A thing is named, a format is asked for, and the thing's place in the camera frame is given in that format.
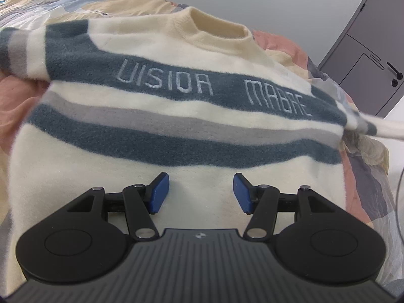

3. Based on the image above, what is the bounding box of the grey door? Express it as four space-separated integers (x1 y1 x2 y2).
317 0 404 119

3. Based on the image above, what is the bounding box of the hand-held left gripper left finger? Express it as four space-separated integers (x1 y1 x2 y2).
66 172 170 242

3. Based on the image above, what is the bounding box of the black door handle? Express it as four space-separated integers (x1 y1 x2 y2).
386 62 404 88

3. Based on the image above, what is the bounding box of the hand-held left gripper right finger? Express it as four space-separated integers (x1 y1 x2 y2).
233 172 337 241

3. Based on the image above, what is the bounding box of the cream striped fuzzy sweater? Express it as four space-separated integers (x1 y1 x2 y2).
0 6 404 294

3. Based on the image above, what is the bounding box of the patchwork pastel quilt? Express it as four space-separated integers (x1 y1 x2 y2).
0 0 399 288

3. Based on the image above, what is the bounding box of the thin dark cable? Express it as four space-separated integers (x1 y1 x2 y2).
391 164 404 228

